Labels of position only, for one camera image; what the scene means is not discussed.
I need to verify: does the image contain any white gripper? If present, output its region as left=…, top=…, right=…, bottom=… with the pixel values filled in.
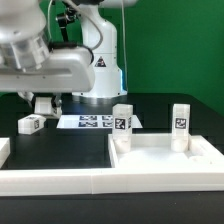
left=0, top=47, right=95, bottom=117

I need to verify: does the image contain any white square tabletop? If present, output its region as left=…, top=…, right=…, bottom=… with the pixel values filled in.
left=108, top=133, right=219, bottom=169

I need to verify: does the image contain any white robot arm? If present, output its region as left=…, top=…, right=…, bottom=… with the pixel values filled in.
left=0, top=0, right=139, bottom=116

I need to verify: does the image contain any white marker base plate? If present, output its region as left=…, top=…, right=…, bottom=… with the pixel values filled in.
left=56, top=114, right=144, bottom=130

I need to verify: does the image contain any white left fence wall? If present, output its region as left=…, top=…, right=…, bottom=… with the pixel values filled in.
left=0, top=138, right=10, bottom=168

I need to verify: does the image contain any white fence wall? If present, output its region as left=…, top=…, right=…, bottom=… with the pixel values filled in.
left=0, top=138, right=10, bottom=168
left=0, top=168, right=224, bottom=196
left=196, top=136, right=224, bottom=165

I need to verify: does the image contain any white front fence wall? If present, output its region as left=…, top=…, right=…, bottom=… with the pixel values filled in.
left=0, top=168, right=224, bottom=196

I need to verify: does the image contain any white thin cable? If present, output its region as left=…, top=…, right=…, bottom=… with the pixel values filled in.
left=46, top=0, right=56, bottom=43

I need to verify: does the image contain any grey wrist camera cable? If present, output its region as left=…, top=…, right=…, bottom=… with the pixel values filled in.
left=63, top=0, right=104, bottom=52

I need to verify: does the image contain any white right fence wall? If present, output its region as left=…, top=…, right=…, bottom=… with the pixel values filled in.
left=196, top=136, right=224, bottom=165

